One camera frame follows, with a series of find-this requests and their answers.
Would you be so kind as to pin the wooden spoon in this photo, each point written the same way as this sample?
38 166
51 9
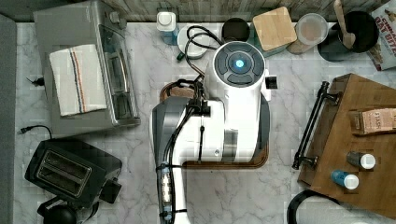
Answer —
348 39

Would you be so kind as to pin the wooden tea bag box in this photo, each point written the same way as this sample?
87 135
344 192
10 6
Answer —
372 121

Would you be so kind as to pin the white round dish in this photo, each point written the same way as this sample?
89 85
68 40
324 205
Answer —
194 51

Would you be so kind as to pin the black kettle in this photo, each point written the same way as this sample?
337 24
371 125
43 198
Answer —
57 211

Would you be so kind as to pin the black round rim object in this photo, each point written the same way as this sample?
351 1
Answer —
298 199

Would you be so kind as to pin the black two-slot toaster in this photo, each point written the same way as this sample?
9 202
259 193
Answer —
77 172

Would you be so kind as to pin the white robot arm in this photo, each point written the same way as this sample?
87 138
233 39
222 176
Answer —
225 121

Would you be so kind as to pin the silver toaster oven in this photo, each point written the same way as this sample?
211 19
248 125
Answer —
90 22

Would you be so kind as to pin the black pepper shaker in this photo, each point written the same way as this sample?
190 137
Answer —
363 160

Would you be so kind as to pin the blue salt shaker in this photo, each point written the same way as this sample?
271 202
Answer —
345 179

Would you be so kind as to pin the cereal box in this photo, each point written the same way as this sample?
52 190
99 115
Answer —
383 53

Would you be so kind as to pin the blue bottle white cap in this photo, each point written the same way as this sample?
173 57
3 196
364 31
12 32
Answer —
167 26

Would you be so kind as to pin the striped white dish towel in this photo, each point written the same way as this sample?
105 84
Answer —
78 80

